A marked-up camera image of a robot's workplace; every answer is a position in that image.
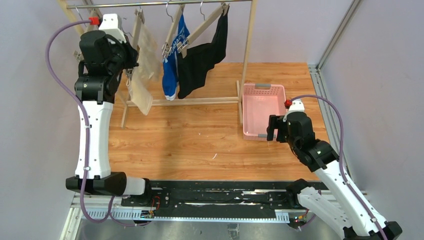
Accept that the cream cotton underwear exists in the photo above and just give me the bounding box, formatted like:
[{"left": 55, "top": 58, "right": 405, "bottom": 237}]
[{"left": 128, "top": 24, "right": 161, "bottom": 116}]

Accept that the wooden clip hanger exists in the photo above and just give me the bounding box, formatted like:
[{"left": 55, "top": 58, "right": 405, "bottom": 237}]
[
  {"left": 126, "top": 8, "right": 145, "bottom": 87},
  {"left": 73, "top": 8, "right": 102, "bottom": 62}
]

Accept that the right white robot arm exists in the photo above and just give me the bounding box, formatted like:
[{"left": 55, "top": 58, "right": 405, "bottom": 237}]
[{"left": 266, "top": 111, "right": 403, "bottom": 240}]

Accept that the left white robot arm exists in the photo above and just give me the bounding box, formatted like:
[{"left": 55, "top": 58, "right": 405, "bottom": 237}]
[{"left": 65, "top": 30, "right": 151, "bottom": 196}]

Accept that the empty wooden clip hanger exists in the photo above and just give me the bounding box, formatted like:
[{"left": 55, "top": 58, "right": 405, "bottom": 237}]
[{"left": 73, "top": 8, "right": 102, "bottom": 62}]

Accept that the blue underwear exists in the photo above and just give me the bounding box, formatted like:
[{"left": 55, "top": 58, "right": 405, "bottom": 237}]
[{"left": 162, "top": 14, "right": 190, "bottom": 101}]

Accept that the black underwear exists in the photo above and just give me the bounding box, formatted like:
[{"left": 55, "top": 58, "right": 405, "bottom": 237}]
[{"left": 176, "top": 14, "right": 229, "bottom": 99}]

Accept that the pink plastic basket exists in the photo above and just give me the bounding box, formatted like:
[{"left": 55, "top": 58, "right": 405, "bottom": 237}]
[{"left": 242, "top": 83, "right": 287, "bottom": 141}]

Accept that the wooden clothes rack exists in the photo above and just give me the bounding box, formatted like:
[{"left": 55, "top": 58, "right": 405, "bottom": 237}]
[{"left": 57, "top": 0, "right": 258, "bottom": 129}]

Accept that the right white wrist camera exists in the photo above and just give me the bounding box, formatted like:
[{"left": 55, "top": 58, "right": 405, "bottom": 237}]
[{"left": 284, "top": 99, "right": 305, "bottom": 117}]

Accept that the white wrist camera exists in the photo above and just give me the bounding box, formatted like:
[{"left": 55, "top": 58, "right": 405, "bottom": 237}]
[
  {"left": 284, "top": 99, "right": 305, "bottom": 117},
  {"left": 98, "top": 13, "right": 128, "bottom": 43}
]

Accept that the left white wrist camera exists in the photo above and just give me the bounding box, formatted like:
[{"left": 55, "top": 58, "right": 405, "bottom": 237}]
[{"left": 98, "top": 13, "right": 128, "bottom": 43}]

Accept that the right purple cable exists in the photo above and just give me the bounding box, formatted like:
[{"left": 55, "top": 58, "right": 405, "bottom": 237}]
[{"left": 284, "top": 94, "right": 389, "bottom": 240}]

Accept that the purple cable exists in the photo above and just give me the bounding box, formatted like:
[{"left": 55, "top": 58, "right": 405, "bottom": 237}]
[
  {"left": 45, "top": 16, "right": 152, "bottom": 228},
  {"left": 284, "top": 94, "right": 389, "bottom": 240}
]

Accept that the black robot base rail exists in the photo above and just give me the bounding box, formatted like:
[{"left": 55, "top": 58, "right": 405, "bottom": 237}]
[{"left": 88, "top": 179, "right": 329, "bottom": 223}]

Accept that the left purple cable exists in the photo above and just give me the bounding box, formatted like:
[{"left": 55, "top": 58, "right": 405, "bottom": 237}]
[{"left": 45, "top": 16, "right": 152, "bottom": 228}]

